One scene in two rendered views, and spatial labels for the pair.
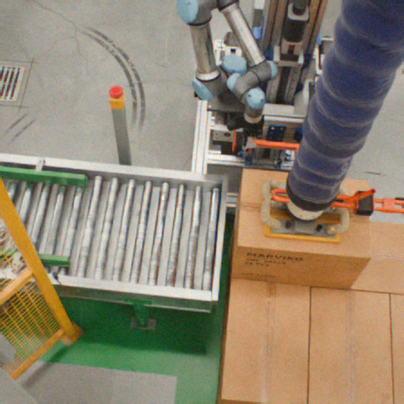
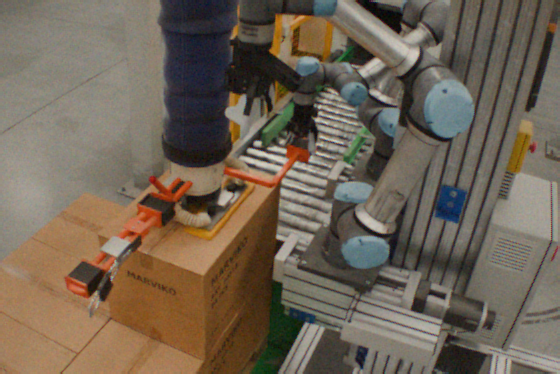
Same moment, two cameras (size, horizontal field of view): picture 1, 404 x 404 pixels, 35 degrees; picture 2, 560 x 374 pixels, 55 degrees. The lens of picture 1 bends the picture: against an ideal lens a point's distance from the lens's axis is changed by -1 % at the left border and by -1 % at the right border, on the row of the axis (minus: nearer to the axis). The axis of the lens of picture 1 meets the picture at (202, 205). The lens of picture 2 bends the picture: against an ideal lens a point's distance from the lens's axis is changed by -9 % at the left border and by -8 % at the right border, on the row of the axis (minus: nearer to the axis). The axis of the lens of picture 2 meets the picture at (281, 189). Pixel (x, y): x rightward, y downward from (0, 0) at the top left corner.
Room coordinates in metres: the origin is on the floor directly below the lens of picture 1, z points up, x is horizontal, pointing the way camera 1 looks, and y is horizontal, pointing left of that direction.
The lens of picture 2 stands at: (2.16, -1.89, 2.13)
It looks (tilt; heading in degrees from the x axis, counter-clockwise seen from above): 34 degrees down; 109
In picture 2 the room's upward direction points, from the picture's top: 5 degrees clockwise
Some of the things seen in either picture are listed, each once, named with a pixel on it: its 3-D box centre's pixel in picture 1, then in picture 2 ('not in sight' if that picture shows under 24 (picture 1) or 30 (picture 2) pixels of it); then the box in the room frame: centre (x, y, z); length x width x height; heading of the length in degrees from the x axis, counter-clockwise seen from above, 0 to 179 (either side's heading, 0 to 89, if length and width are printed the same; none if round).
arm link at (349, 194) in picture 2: not in sight; (354, 208); (1.93, -0.60, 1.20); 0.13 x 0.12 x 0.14; 116
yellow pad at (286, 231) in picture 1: (303, 227); not in sight; (1.26, -0.45, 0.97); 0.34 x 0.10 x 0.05; 89
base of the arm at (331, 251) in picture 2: not in sight; (348, 239); (1.92, -0.59, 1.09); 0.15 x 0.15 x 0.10
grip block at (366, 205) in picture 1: (363, 203); (156, 209); (1.35, -0.71, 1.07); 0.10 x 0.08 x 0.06; 179
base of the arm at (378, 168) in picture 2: (231, 86); (387, 160); (1.93, -0.09, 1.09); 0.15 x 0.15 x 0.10
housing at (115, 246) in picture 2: not in sight; (116, 251); (1.35, -0.92, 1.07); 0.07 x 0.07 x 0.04; 89
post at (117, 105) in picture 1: (123, 150); not in sight; (1.88, 0.46, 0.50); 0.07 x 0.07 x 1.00; 89
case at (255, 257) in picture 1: (298, 230); (195, 248); (1.36, -0.47, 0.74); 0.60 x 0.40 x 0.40; 89
